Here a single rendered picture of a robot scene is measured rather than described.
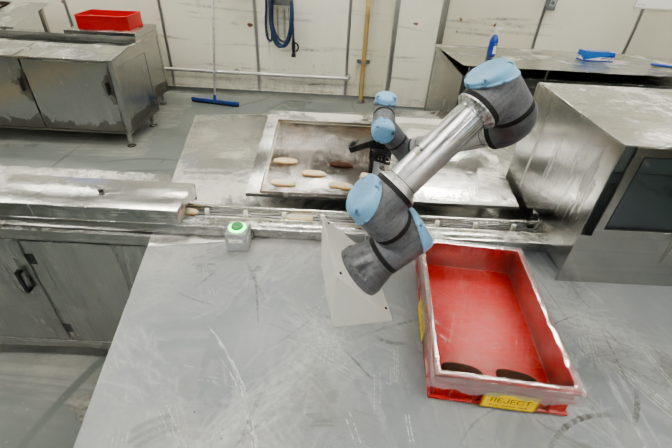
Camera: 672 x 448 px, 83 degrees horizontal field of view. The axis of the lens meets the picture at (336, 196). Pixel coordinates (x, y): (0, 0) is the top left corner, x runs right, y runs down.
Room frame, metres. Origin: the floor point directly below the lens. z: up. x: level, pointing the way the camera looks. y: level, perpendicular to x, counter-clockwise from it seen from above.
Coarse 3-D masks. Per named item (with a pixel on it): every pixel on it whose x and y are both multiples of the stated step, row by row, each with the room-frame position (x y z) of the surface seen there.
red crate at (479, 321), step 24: (432, 288) 0.82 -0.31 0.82; (456, 288) 0.82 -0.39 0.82; (480, 288) 0.83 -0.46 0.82; (504, 288) 0.84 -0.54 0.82; (456, 312) 0.73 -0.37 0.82; (480, 312) 0.74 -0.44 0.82; (504, 312) 0.74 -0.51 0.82; (456, 336) 0.65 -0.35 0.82; (480, 336) 0.65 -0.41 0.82; (504, 336) 0.66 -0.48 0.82; (528, 336) 0.66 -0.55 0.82; (456, 360) 0.58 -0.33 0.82; (480, 360) 0.58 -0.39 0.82; (504, 360) 0.59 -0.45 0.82; (528, 360) 0.59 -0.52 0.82; (552, 408) 0.46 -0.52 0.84
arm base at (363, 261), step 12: (372, 240) 0.78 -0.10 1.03; (348, 252) 0.77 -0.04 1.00; (360, 252) 0.76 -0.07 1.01; (372, 252) 0.75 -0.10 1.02; (348, 264) 0.73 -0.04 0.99; (360, 264) 0.73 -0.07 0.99; (372, 264) 0.73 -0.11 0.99; (384, 264) 0.73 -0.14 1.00; (360, 276) 0.71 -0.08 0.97; (372, 276) 0.71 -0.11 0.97; (384, 276) 0.72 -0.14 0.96; (360, 288) 0.70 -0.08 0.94; (372, 288) 0.70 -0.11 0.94
